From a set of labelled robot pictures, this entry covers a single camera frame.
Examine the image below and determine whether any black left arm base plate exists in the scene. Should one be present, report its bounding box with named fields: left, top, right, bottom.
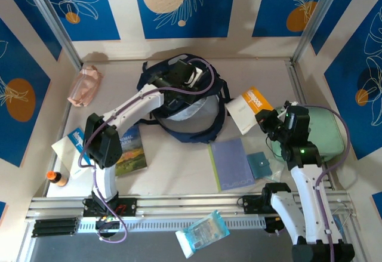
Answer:
left=82, top=198, right=137, bottom=218

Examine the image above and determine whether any pink transparent pouch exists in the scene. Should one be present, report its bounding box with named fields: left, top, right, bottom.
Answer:
left=67, top=64, right=104, bottom=108

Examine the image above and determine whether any blue wet wipes pack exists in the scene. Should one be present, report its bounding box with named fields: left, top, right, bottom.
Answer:
left=175, top=209, right=231, bottom=259

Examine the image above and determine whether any blue stethoscope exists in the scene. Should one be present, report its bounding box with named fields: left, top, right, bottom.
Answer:
left=331, top=204, right=355, bottom=239

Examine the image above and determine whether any clear plastic bag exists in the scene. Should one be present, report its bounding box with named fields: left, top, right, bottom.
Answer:
left=265, top=142, right=287, bottom=182

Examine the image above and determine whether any aluminium frame post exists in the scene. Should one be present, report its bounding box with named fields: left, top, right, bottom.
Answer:
left=20, top=0, right=83, bottom=69
left=294, top=0, right=344, bottom=63

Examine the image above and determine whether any navy blue backpack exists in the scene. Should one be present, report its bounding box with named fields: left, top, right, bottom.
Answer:
left=136, top=53, right=230, bottom=143

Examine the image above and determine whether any purple notebook green spine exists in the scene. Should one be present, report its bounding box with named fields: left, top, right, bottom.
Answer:
left=207, top=138, right=256, bottom=192

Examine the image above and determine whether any mint green zip case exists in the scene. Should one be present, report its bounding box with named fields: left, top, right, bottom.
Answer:
left=270, top=106, right=344, bottom=163

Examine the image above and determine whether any black ribbed bar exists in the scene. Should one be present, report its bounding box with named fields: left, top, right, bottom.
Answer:
left=31, top=217, right=80, bottom=238

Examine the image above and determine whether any blue and white notebook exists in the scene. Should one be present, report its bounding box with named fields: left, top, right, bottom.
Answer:
left=51, top=127, right=93, bottom=181

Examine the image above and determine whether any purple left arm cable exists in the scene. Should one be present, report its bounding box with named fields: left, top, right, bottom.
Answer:
left=78, top=58, right=216, bottom=243

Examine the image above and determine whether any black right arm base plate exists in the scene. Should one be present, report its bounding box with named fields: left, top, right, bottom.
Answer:
left=242, top=194, right=269, bottom=215

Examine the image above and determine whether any landscape cover book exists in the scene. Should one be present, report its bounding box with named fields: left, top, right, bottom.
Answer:
left=115, top=124, right=149, bottom=178

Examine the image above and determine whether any aluminium side rail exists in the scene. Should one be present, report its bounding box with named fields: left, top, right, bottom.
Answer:
left=285, top=60, right=335, bottom=191

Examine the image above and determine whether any orange and white notebook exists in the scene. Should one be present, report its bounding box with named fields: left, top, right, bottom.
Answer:
left=225, top=86, right=275, bottom=135

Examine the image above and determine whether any orange cap small bottle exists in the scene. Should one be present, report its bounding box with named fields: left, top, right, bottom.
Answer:
left=46, top=171, right=69, bottom=187

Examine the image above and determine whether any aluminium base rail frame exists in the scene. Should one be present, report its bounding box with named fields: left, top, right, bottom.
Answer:
left=25, top=192, right=358, bottom=224

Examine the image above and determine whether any white slotted cable duct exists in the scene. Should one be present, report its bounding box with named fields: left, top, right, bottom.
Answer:
left=77, top=216, right=266, bottom=235

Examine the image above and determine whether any teal snap card wallet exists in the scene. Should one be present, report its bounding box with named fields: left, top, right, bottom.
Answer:
left=245, top=151, right=273, bottom=180

